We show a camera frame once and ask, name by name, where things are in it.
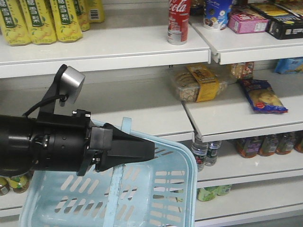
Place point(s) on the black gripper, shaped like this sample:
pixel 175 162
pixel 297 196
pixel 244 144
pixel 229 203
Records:
pixel 71 143

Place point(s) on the light blue plastic basket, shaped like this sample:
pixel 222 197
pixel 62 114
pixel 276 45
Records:
pixel 156 193

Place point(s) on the red coca cola can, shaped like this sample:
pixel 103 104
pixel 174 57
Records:
pixel 179 11

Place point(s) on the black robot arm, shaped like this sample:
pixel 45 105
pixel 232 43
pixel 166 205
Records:
pixel 16 155

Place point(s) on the clear water bottle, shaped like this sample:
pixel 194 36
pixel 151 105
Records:
pixel 199 150
pixel 211 156

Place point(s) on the clear cookie box yellow label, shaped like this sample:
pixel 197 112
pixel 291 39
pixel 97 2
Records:
pixel 201 82

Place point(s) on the yellow pear drink bottle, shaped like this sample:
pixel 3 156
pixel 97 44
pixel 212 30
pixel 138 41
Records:
pixel 39 21
pixel 66 21
pixel 12 23

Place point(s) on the white metal shelf unit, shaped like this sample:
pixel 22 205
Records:
pixel 128 64

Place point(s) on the blue chips bag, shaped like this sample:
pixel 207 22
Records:
pixel 261 96

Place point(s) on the blue white cup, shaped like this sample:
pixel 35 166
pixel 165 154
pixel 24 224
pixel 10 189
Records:
pixel 216 14

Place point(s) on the pink snack box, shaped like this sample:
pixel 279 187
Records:
pixel 242 22

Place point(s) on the black snack box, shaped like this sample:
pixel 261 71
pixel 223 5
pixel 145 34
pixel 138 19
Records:
pixel 282 24

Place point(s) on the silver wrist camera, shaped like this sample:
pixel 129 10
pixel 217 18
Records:
pixel 71 83

